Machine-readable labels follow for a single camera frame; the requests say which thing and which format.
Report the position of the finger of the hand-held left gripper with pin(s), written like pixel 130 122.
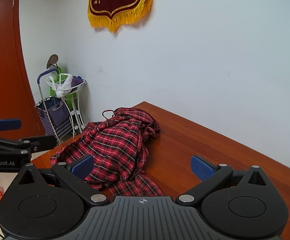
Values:
pixel 7 124
pixel 45 141

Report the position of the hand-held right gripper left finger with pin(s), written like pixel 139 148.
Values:
pixel 83 166

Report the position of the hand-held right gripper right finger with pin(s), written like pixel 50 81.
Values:
pixel 201 167

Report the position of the red plaid shirt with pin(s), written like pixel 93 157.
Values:
pixel 120 142

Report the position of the purple shopping trolley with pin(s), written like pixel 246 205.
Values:
pixel 57 112

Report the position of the white metal plant stand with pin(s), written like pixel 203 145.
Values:
pixel 78 105

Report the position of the white plastic bag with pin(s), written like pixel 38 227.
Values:
pixel 60 88

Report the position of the purple cloth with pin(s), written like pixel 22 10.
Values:
pixel 76 81

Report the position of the brown wooden door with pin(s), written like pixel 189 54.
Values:
pixel 5 55

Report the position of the dried brown lotus pod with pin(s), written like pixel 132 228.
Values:
pixel 53 59

